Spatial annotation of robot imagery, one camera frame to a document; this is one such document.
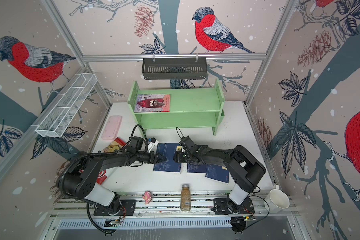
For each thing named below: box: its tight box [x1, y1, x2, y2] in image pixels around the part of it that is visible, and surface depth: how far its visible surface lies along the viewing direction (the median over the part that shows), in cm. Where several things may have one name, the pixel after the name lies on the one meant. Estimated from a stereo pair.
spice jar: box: [180, 183, 191, 212], surface depth 74 cm
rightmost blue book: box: [205, 164, 229, 185], surface depth 85 cm
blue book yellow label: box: [162, 143, 182, 172], surface depth 89 cm
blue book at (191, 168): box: [187, 163, 208, 173], surface depth 87 cm
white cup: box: [264, 189, 290, 214], surface depth 69 cm
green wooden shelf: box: [127, 78, 226, 138], surface depth 88 cm
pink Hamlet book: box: [134, 93, 171, 112], surface depth 85 cm
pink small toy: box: [142, 190, 152, 205], surface depth 77 cm
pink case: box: [101, 115, 123, 141], surface depth 106 cm
